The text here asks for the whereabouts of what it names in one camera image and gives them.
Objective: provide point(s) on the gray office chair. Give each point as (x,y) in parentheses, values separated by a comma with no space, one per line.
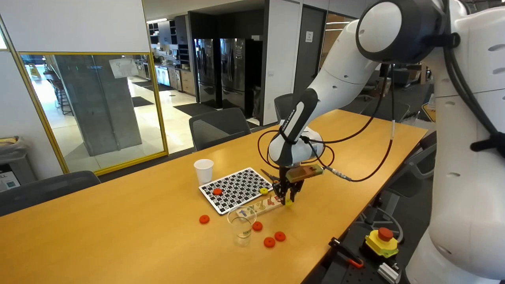
(218,126)
(283,104)
(415,167)

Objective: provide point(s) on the black white checkerboard calibration board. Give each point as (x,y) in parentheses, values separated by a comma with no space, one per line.
(237,191)

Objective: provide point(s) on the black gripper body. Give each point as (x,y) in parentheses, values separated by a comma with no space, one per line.
(286,174)

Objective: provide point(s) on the wood framed glass partition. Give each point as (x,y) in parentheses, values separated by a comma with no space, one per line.
(160,115)

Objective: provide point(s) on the clear plastic cup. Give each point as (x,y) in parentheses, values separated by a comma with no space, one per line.
(242,231)

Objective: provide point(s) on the white paper cup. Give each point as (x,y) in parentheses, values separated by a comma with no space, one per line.
(204,171)

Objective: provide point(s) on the gray trash bin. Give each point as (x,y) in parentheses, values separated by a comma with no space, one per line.
(16,163)

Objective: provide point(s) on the wooden number peg board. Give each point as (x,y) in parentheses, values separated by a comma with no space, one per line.
(265,204)

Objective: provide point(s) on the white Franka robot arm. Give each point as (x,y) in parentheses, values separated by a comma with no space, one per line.
(341,73)

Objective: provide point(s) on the yellow red emergency stop button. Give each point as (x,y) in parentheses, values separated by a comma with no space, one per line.
(382,243)

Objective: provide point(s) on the tan wrist camera box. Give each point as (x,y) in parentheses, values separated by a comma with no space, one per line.
(303,172)

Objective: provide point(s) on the black orange bar clamp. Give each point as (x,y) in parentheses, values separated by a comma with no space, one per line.
(344,253)

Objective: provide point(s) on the paper sign on glass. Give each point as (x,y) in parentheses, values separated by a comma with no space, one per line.
(123,67)

